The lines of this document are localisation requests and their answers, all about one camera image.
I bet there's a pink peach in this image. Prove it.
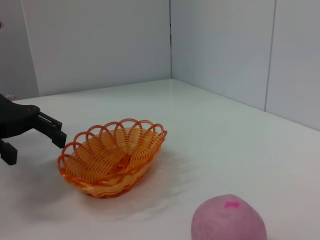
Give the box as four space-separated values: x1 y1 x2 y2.
191 193 268 240

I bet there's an orange woven plastic basket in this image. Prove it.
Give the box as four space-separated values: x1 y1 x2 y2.
57 118 168 199

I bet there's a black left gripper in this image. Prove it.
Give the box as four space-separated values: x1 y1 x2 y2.
0 94 68 166

